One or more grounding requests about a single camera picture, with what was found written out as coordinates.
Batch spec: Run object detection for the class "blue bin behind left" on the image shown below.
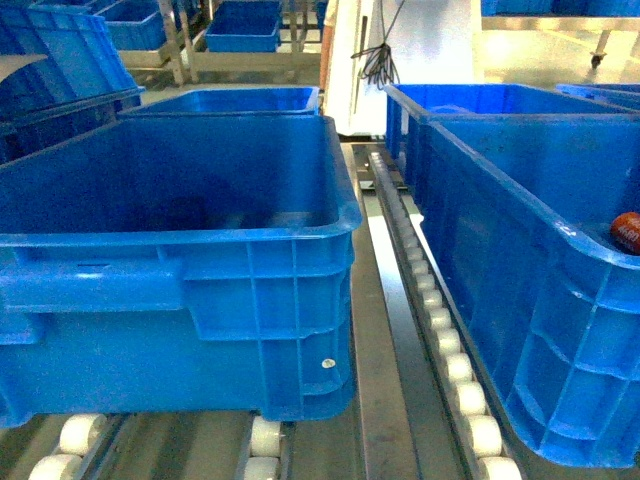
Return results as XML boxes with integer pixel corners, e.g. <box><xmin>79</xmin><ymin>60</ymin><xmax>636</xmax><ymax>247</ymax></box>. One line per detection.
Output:
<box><xmin>119</xmin><ymin>86</ymin><xmax>320</xmax><ymax>118</ymax></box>

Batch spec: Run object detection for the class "blue bin front left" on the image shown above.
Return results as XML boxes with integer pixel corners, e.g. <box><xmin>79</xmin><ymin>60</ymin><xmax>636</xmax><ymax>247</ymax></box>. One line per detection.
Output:
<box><xmin>1</xmin><ymin>115</ymin><xmax>362</xmax><ymax>427</ymax></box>

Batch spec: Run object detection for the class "blue bin front right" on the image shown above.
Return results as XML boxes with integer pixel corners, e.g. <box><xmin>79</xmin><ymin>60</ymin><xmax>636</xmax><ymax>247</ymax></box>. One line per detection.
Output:
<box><xmin>386</xmin><ymin>84</ymin><xmax>639</xmax><ymax>468</ymax></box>

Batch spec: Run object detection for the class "blue bin far background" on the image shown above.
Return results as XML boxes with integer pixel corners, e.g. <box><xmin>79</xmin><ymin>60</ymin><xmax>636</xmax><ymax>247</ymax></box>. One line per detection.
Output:
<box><xmin>205</xmin><ymin>1</ymin><xmax>282</xmax><ymax>53</ymax></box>

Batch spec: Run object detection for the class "white roller track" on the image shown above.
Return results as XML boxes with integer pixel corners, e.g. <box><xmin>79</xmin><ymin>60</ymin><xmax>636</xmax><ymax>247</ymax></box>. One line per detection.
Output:
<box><xmin>368</xmin><ymin>151</ymin><xmax>526</xmax><ymax>479</ymax></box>

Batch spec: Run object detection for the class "tilted blue bin far left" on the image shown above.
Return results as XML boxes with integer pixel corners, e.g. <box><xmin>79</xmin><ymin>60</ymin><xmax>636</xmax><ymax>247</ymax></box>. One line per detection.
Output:
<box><xmin>0</xmin><ymin>2</ymin><xmax>146</xmax><ymax>121</ymax></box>

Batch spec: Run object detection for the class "black cable bundle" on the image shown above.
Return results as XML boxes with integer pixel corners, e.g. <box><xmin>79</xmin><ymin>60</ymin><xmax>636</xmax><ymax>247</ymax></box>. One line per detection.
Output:
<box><xmin>349</xmin><ymin>0</ymin><xmax>407</xmax><ymax>91</ymax></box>

